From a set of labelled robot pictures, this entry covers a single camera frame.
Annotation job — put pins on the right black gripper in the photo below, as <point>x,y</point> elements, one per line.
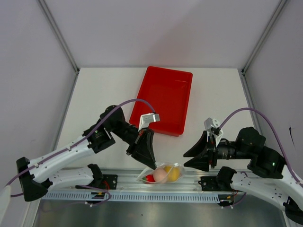
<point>202,161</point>

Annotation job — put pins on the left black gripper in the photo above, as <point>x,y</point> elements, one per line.
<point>143,151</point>

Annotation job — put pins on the red chili pepper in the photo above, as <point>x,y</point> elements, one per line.
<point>149,179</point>

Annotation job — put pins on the pale egg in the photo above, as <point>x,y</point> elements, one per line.
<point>160,175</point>

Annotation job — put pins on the clear zip top bag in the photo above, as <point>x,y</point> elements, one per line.
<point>149,171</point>

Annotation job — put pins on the yellow bell pepper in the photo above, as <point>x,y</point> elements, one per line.
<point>173,173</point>

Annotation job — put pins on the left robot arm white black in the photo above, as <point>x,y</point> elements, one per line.
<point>39,176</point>

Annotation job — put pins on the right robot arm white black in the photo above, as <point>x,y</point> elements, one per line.
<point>286,193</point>

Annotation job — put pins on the red plastic tray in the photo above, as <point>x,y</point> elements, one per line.
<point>168,92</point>

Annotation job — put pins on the aluminium mounting rail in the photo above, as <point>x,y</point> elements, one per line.
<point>127,181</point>

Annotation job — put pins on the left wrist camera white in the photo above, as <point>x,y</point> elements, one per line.
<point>146,119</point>

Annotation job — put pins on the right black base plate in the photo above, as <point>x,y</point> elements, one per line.
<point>220,183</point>

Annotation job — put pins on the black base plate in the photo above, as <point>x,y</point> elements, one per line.
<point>220,183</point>
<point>109,182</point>

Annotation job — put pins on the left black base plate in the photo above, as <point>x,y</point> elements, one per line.
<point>109,182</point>

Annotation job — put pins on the slotted cable duct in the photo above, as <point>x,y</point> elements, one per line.
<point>83,195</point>

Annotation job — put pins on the right aluminium frame post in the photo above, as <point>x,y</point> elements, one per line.
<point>279,9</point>

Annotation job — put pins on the aluminium frame post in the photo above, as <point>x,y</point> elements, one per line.
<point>57,33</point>
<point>279,9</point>

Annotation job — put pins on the left aluminium frame post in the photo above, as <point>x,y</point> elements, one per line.
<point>57,33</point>

